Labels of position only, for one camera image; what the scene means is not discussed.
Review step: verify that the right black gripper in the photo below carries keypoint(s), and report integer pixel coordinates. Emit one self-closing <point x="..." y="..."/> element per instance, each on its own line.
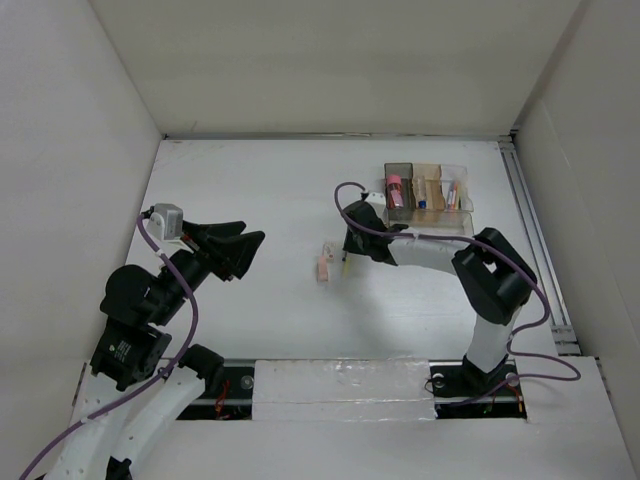
<point x="351" y="245"/>

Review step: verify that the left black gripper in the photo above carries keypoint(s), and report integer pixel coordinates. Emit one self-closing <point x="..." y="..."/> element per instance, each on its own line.
<point x="228" y="259"/>

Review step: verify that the clear glue bottle blue cap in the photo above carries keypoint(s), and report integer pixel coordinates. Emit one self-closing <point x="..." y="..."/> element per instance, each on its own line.
<point x="421" y="189"/>

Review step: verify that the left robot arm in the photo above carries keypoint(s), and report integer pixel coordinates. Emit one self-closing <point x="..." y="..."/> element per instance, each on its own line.
<point x="146" y="369"/>

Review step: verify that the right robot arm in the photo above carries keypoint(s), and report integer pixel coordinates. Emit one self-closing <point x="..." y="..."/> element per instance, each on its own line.
<point x="494" y="277"/>

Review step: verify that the transparent desk organizer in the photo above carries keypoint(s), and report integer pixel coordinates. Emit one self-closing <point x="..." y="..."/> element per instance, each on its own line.
<point x="436" y="219"/>

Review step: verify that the pink correction tape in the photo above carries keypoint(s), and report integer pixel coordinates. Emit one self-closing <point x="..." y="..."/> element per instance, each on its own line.
<point x="322" y="269"/>

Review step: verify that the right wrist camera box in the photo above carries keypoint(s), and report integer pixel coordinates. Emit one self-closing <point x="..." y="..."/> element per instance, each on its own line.
<point x="377" y="202"/>

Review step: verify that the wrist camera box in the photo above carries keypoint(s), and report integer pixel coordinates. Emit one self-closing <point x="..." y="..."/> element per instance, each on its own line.
<point x="377" y="202"/>
<point x="165" y="222"/>

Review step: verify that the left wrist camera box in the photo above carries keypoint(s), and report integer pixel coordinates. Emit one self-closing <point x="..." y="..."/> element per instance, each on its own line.
<point x="165" y="222"/>

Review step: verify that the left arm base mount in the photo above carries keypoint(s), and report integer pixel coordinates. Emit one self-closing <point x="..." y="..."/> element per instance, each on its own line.
<point x="232" y="400"/>

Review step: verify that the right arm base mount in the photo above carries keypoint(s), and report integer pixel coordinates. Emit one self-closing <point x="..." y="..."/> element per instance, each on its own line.
<point x="460" y="392"/>

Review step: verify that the aluminium rail right side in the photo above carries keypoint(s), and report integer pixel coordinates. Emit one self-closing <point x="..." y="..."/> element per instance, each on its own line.
<point x="562" y="330"/>

